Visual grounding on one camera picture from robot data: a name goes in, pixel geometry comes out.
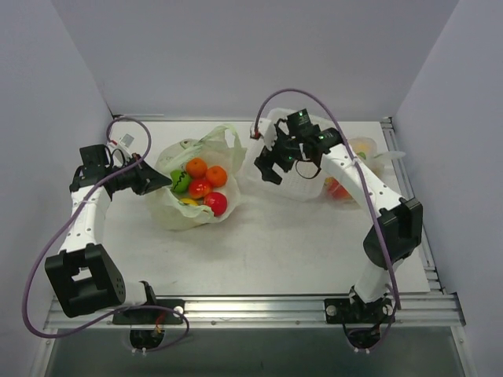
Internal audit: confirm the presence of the green avocado print plastic bag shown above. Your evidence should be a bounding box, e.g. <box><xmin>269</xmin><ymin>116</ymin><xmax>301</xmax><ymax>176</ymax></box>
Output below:
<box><xmin>145</xmin><ymin>123</ymin><xmax>247</xmax><ymax>230</ymax></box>

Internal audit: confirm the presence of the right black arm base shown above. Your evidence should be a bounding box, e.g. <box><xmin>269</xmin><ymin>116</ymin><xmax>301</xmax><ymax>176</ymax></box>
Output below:
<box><xmin>324</xmin><ymin>297</ymin><xmax>394</xmax><ymax>325</ymax></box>

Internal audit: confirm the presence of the red orange fake tomato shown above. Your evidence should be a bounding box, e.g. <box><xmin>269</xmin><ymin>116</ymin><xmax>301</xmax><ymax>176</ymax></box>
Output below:
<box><xmin>188</xmin><ymin>178</ymin><xmax>212</xmax><ymax>199</ymax></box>

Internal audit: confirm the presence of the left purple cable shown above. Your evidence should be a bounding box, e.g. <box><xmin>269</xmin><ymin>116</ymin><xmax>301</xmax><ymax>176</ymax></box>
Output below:
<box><xmin>21</xmin><ymin>117</ymin><xmax>190</xmax><ymax>351</ymax></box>

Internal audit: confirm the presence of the yellow fake mango front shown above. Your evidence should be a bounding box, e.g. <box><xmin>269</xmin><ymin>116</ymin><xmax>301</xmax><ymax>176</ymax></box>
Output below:
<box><xmin>179</xmin><ymin>198</ymin><xmax>199</xmax><ymax>207</ymax></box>

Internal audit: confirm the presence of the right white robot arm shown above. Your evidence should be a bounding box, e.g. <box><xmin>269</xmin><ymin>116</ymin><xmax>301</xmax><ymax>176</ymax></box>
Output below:
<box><xmin>254</xmin><ymin>109</ymin><xmax>423</xmax><ymax>321</ymax></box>

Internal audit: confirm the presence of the aluminium front rail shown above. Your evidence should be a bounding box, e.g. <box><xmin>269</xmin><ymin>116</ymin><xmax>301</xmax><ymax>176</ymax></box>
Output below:
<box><xmin>45</xmin><ymin>291</ymin><xmax>467</xmax><ymax>330</ymax></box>

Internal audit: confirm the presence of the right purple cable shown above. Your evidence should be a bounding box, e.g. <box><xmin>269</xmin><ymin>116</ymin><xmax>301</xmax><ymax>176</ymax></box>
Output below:
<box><xmin>251</xmin><ymin>88</ymin><xmax>402</xmax><ymax>351</ymax></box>

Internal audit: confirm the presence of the purple cable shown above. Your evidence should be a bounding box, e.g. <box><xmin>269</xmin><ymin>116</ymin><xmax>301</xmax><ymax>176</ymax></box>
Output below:
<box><xmin>21</xmin><ymin>117</ymin><xmax>190</xmax><ymax>351</ymax></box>
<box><xmin>251</xmin><ymin>88</ymin><xmax>402</xmax><ymax>351</ymax></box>

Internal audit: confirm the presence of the green fake fruit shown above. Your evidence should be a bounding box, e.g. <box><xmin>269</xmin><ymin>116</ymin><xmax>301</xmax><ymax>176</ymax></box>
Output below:
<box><xmin>170</xmin><ymin>169</ymin><xmax>192</xmax><ymax>194</ymax></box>

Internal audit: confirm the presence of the aluminium right rail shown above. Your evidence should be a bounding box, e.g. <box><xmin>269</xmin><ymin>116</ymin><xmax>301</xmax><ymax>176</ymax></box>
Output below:
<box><xmin>380</xmin><ymin>117</ymin><xmax>446</xmax><ymax>295</ymax></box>

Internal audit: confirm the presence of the white plastic basket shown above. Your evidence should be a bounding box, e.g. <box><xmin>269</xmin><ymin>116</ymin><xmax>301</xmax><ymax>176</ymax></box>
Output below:
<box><xmin>242</xmin><ymin>108</ymin><xmax>334</xmax><ymax>201</ymax></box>

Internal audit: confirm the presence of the red fake apple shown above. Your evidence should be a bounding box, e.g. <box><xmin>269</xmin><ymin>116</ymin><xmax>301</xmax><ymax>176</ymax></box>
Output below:
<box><xmin>203</xmin><ymin>192</ymin><xmax>228</xmax><ymax>217</ymax></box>

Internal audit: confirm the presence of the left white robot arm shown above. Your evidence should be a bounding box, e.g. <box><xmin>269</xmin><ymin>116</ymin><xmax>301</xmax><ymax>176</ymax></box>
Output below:
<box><xmin>44</xmin><ymin>145</ymin><xmax>171</xmax><ymax>323</ymax></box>

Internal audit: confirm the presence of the orange fake orange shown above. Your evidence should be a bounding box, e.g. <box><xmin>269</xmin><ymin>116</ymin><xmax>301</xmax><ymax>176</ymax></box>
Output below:
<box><xmin>205</xmin><ymin>166</ymin><xmax>228</xmax><ymax>188</ymax></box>
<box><xmin>185</xmin><ymin>157</ymin><xmax>207</xmax><ymax>179</ymax></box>

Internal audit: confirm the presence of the aluminium rail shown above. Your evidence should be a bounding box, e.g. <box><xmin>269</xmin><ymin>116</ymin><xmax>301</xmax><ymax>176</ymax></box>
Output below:
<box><xmin>380</xmin><ymin>117</ymin><xmax>446</xmax><ymax>295</ymax></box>
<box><xmin>45</xmin><ymin>291</ymin><xmax>467</xmax><ymax>330</ymax></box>

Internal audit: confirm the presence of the tied clear bag of fruits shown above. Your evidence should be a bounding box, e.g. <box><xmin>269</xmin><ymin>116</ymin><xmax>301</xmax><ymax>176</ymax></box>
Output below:
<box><xmin>321</xmin><ymin>137</ymin><xmax>405</xmax><ymax>211</ymax></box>

